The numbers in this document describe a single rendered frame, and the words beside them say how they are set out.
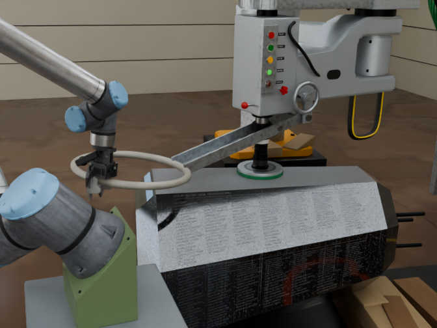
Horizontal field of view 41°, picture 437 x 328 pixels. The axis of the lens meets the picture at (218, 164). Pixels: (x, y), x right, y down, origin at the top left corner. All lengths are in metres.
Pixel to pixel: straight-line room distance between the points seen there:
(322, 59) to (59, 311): 1.65
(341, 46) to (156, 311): 1.62
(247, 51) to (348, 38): 0.51
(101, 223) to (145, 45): 7.25
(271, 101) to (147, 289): 1.15
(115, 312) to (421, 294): 2.11
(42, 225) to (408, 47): 8.72
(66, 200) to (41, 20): 7.06
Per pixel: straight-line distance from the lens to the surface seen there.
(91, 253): 1.52
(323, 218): 2.59
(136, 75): 8.72
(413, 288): 3.40
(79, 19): 8.51
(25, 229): 1.50
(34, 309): 1.70
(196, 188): 2.54
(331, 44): 2.79
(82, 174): 2.27
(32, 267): 3.78
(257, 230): 2.49
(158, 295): 1.71
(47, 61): 1.83
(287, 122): 2.72
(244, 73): 2.61
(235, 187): 2.57
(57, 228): 1.48
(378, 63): 3.01
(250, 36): 2.56
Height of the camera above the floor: 1.73
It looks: 18 degrees down
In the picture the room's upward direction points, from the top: 1 degrees clockwise
